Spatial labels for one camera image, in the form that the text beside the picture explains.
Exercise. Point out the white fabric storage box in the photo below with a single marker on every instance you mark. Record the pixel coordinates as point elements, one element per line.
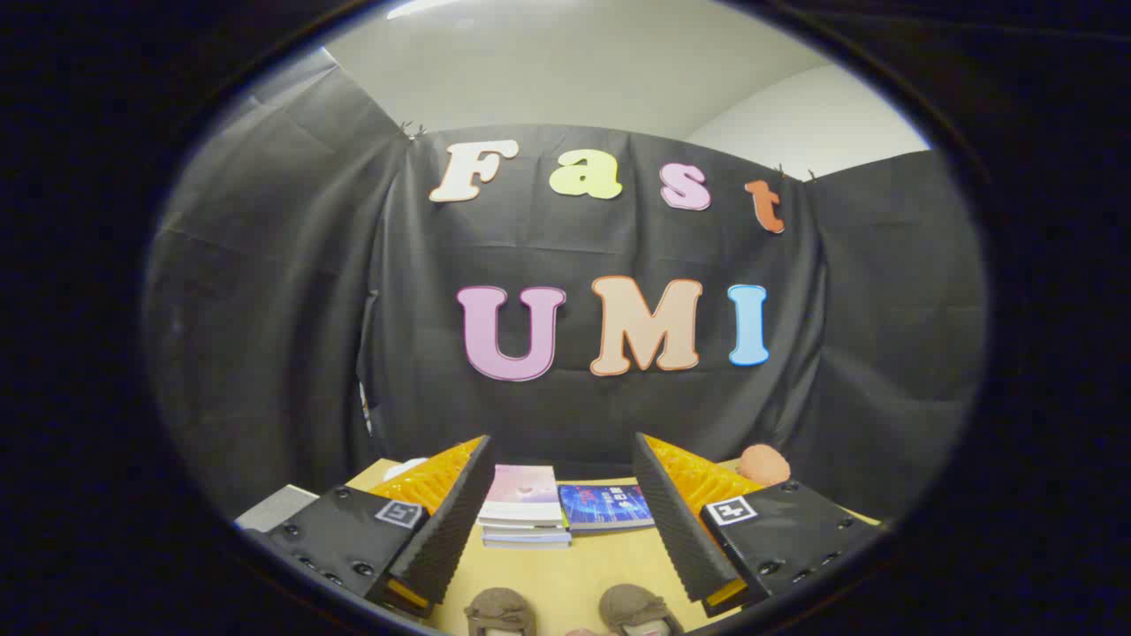
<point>276,508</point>

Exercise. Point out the orange plush ball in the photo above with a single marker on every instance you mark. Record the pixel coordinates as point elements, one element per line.
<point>764,464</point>

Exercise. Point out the pale blue book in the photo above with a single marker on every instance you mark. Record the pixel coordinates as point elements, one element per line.
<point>526,536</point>

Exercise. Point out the pink cover book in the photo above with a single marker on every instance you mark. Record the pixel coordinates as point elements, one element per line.
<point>523,490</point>

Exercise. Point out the white plush ball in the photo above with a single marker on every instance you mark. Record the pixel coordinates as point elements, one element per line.
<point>406,465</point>

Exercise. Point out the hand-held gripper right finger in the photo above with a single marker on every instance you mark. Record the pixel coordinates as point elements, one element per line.
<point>676,521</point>

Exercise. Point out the dark blue cover book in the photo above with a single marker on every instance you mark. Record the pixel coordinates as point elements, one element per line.
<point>605,508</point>

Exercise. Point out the black backdrop cloth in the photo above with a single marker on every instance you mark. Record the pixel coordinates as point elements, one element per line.
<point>574,243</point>

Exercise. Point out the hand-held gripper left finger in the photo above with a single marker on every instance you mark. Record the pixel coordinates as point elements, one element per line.
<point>455,521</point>

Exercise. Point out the brown fuzzy shoe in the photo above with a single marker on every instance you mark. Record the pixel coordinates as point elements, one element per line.
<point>499,608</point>
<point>632,605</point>

